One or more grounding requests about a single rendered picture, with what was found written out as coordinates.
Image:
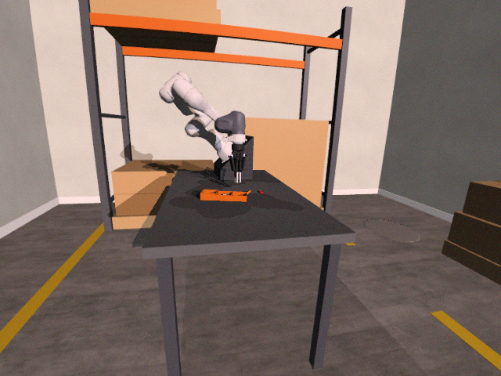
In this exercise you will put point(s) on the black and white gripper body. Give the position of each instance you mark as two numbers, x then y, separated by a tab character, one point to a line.
237	149

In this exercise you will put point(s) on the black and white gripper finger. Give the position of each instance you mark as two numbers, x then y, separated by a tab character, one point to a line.
234	166
241	164

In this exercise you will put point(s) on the orange rack of bins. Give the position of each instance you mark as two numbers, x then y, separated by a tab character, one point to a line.
215	195

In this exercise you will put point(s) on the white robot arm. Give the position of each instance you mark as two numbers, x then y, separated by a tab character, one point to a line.
191	101

